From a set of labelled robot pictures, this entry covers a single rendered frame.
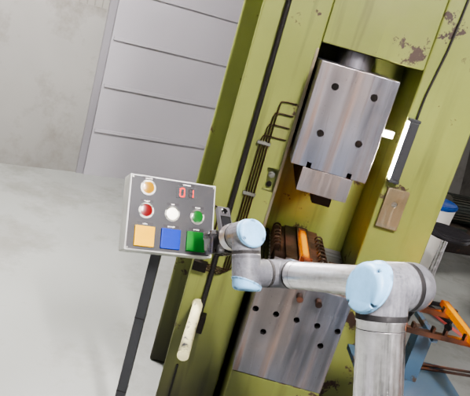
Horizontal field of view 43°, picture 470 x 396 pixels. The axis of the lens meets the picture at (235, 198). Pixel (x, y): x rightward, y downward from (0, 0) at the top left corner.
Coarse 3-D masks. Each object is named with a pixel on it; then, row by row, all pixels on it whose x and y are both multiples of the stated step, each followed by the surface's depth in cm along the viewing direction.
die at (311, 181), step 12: (300, 168) 236; (300, 180) 232; (312, 180) 231; (324, 180) 231; (336, 180) 231; (348, 180) 230; (312, 192) 233; (324, 192) 232; (336, 192) 232; (348, 192) 232
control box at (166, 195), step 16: (128, 176) 220; (144, 176) 220; (128, 192) 217; (144, 192) 218; (160, 192) 222; (176, 192) 224; (192, 192) 227; (208, 192) 230; (128, 208) 215; (160, 208) 221; (176, 208) 223; (192, 208) 226; (208, 208) 229; (128, 224) 214; (144, 224) 217; (160, 224) 220; (176, 224) 222; (192, 224) 225; (208, 224) 228; (128, 240) 213; (176, 256) 227; (192, 256) 224; (208, 256) 226
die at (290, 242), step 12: (276, 228) 275; (288, 228) 277; (300, 228) 279; (276, 240) 259; (288, 240) 260; (312, 240) 268; (276, 252) 245; (288, 252) 246; (300, 252) 247; (312, 252) 253
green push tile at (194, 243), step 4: (188, 232) 223; (192, 232) 224; (196, 232) 225; (188, 236) 223; (192, 236) 223; (196, 236) 224; (200, 236) 225; (188, 240) 222; (192, 240) 223; (196, 240) 224; (200, 240) 225; (188, 244) 222; (192, 244) 223; (196, 244) 224; (200, 244) 224; (188, 248) 222; (192, 248) 223; (196, 248) 224; (200, 248) 224; (200, 252) 225
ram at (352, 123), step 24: (312, 72) 248; (336, 72) 220; (360, 72) 219; (312, 96) 223; (336, 96) 222; (360, 96) 222; (384, 96) 221; (312, 120) 225; (336, 120) 224; (360, 120) 224; (384, 120) 223; (312, 144) 227; (336, 144) 227; (360, 144) 227; (312, 168) 230; (336, 168) 229; (360, 168) 229
